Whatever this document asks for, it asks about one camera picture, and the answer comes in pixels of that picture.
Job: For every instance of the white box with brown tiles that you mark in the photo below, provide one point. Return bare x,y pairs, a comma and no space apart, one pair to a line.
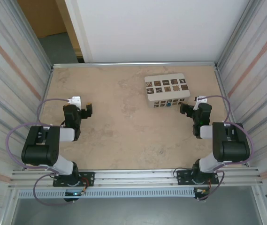
168,87

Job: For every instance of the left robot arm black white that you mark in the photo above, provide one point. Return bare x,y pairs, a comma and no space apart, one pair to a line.
39,152

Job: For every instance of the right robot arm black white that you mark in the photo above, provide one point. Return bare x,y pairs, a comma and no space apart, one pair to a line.
234,150

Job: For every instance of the white partition panel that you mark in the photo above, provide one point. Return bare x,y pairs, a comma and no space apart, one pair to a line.
161,28

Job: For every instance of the brown cardboard box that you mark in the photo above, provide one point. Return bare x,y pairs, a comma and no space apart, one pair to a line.
44,16

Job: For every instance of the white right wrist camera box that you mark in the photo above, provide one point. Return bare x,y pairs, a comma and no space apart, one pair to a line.
199,102

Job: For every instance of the aluminium rear frame bar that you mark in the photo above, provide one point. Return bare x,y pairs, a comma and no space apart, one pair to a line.
133,64

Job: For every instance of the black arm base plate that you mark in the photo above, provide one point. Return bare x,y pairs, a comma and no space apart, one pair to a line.
185,177
88,179

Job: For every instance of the aluminium mounting rail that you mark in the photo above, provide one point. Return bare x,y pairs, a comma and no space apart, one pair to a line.
133,179

